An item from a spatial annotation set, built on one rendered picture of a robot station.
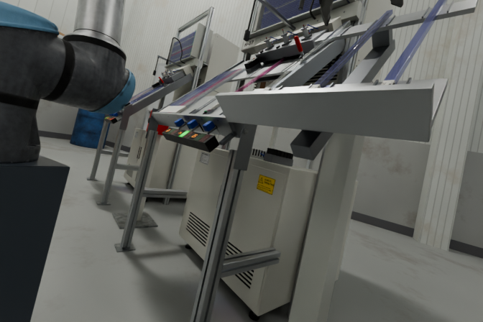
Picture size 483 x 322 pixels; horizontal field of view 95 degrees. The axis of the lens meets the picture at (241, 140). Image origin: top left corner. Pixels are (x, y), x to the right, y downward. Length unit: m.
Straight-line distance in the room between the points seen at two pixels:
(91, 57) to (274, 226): 0.75
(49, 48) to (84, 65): 0.05
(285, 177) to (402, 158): 3.18
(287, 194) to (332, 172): 0.38
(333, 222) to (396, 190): 3.41
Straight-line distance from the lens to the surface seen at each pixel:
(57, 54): 0.50
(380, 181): 3.88
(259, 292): 1.00
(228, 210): 0.64
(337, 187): 0.52
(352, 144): 0.52
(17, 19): 0.48
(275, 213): 0.89
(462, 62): 4.20
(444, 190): 3.84
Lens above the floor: 0.65
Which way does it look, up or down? 2 degrees up
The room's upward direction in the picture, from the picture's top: 13 degrees clockwise
